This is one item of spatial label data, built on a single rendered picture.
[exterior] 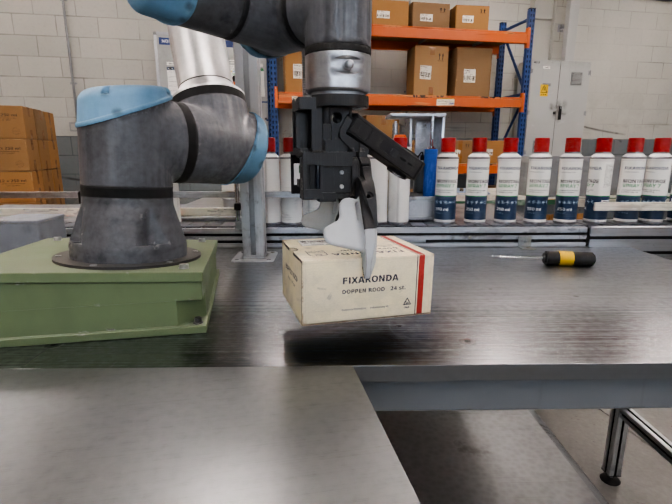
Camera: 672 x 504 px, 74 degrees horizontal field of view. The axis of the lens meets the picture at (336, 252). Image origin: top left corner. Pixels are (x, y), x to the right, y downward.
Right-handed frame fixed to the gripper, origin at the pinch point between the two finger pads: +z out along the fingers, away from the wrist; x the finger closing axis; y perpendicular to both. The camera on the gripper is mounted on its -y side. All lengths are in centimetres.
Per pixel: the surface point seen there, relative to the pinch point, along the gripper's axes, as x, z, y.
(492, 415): -57, 70, -68
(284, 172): -53, -9, -1
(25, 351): -3.7, 8.7, 38.4
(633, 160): -31, -12, -81
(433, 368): 12.8, 9.0, -4.9
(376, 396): 7.5, 14.6, -0.5
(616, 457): -41, 82, -104
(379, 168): -47, -10, -23
